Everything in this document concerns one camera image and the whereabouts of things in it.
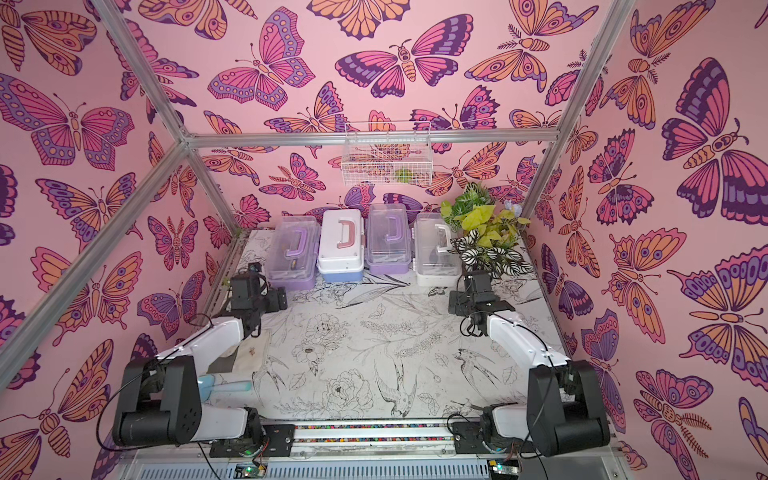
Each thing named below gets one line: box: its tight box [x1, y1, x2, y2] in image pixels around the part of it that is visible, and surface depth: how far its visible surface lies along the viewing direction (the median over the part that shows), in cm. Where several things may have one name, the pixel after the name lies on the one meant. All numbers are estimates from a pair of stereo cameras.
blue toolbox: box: [317, 209, 365, 283], surface depth 103 cm
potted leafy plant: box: [440, 182, 533, 278], surface depth 89 cm
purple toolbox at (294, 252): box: [268, 216, 321, 290], surface depth 102 cm
